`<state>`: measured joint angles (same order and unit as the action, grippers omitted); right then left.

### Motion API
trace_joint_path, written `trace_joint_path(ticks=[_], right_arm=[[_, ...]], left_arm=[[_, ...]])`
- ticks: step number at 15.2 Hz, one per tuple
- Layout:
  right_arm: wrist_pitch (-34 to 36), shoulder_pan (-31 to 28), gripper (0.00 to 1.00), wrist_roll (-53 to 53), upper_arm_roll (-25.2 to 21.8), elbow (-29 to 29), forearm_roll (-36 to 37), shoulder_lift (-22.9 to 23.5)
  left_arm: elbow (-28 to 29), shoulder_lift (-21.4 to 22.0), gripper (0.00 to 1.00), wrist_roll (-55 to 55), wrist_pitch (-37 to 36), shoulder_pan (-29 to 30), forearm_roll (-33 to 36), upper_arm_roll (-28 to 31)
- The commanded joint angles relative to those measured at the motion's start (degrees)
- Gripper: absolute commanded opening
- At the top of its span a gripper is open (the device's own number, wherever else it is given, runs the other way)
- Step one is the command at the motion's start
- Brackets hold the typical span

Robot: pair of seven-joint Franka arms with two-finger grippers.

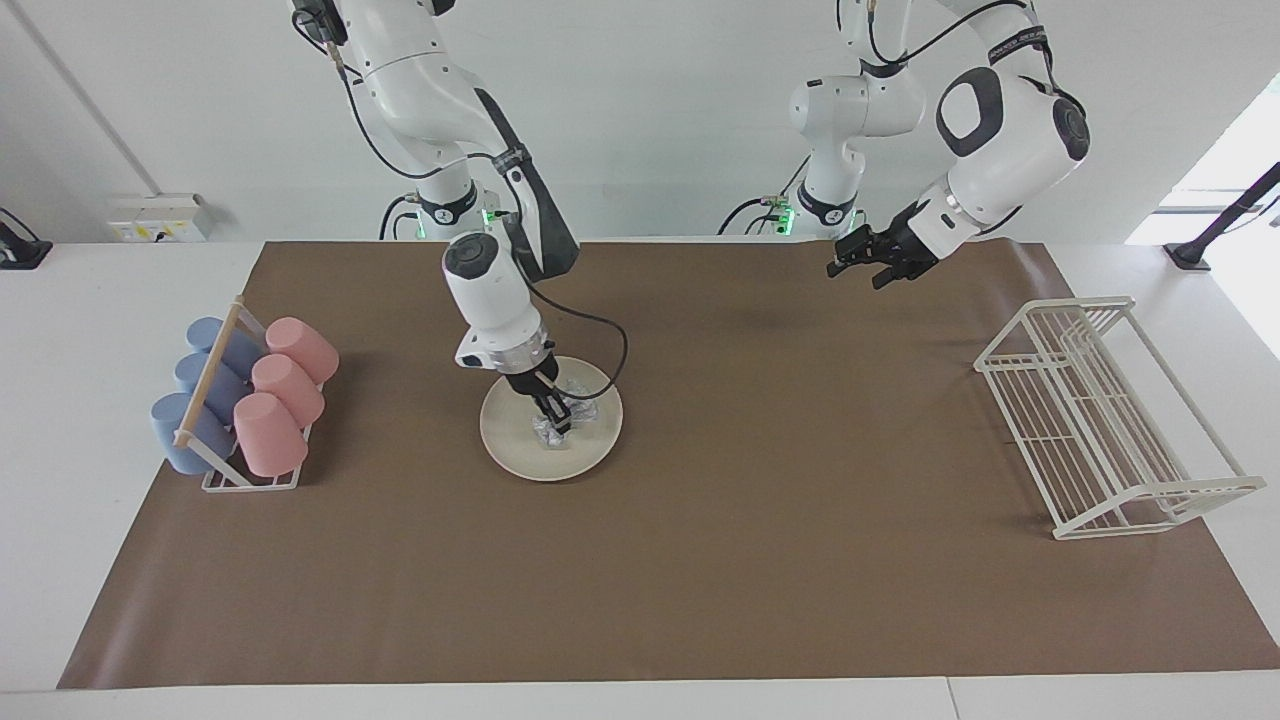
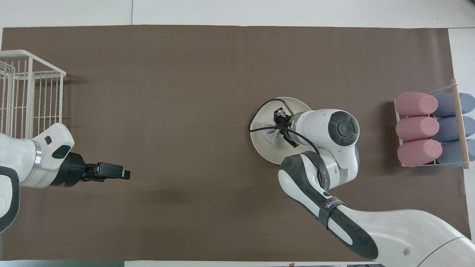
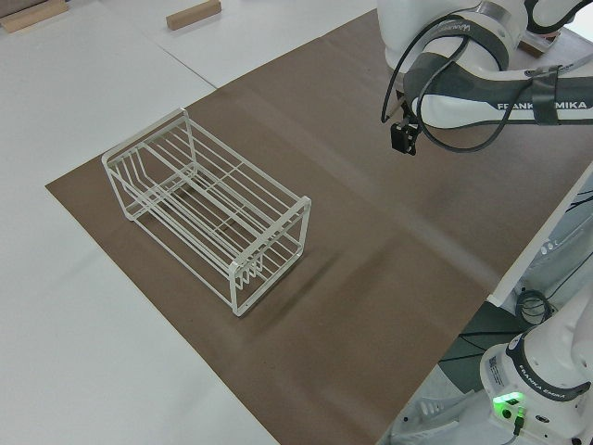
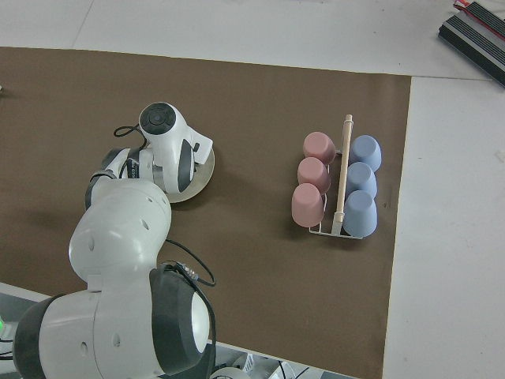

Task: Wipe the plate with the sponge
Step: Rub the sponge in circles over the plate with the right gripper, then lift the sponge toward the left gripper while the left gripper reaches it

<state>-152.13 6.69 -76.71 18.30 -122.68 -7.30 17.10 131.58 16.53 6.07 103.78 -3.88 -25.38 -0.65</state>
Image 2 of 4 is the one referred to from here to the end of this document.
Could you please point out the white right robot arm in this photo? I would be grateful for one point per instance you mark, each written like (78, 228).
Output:
(408, 230)

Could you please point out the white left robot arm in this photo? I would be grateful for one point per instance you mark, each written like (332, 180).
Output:
(22, 159)

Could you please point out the pink plastic cup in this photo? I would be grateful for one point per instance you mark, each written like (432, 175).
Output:
(419, 152)
(415, 104)
(417, 129)

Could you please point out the brown paper table mat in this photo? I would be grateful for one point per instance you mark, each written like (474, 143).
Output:
(185, 92)

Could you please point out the silver foil bag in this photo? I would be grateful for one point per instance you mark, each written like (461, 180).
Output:
(270, 135)

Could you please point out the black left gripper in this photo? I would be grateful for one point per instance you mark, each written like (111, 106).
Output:
(68, 170)

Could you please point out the cream round plate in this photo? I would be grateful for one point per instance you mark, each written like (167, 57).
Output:
(267, 152)

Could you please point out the rack of pink blue cylinders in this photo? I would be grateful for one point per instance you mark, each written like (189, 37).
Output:
(460, 126)

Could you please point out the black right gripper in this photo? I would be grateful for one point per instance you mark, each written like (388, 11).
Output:
(285, 121)

